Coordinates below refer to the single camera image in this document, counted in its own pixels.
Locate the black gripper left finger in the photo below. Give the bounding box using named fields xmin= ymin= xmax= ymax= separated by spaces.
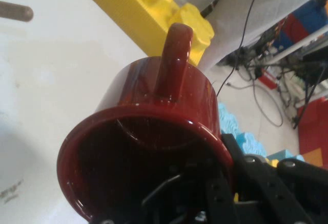
xmin=141 ymin=158 xmax=238 ymax=224

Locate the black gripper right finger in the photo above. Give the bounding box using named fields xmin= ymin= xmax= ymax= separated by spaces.
xmin=221 ymin=132 xmax=328 ymax=224

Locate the red ceramic mug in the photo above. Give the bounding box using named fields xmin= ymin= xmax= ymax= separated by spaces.
xmin=56 ymin=22 xmax=235 ymax=224

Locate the light blue toy block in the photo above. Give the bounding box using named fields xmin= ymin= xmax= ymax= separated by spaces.
xmin=217 ymin=101 xmax=306 ymax=169

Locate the red floor mat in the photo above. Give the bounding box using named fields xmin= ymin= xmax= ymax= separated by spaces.
xmin=298 ymin=96 xmax=328 ymax=169

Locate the black tripod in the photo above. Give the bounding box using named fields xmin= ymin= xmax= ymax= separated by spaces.
xmin=293 ymin=65 xmax=328 ymax=130

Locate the white metal bar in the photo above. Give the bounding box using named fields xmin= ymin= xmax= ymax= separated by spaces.
xmin=273 ymin=26 xmax=328 ymax=64

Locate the grey plastic sheet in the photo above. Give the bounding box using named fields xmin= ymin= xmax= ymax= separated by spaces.
xmin=199 ymin=0 xmax=328 ymax=67

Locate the big yellow toy block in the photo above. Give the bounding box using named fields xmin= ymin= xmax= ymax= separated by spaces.
xmin=71 ymin=0 xmax=215 ymax=67

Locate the brown wooden mug tree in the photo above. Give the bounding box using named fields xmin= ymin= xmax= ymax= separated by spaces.
xmin=0 ymin=1 xmax=34 ymax=23

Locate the grey cable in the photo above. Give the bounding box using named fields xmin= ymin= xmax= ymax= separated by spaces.
xmin=252 ymin=77 xmax=284 ymax=128

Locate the thin black cable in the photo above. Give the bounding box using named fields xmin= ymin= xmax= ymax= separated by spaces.
xmin=216 ymin=0 xmax=268 ymax=99

